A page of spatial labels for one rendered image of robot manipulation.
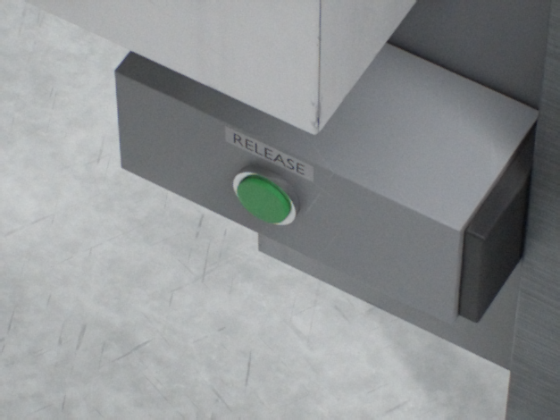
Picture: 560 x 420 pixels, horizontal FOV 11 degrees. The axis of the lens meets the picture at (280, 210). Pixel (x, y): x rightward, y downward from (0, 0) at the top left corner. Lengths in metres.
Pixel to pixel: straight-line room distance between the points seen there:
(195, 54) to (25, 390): 1.54
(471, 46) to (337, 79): 0.21
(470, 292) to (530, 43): 0.13
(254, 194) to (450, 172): 0.10
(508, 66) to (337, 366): 1.36
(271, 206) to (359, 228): 0.05
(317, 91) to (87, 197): 1.68
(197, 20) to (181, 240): 1.64
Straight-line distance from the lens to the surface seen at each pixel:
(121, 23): 1.32
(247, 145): 1.50
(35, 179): 2.97
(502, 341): 1.67
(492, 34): 1.48
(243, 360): 2.84
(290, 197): 1.50
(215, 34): 1.29
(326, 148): 1.48
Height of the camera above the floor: 2.35
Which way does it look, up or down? 53 degrees down
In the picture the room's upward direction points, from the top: straight up
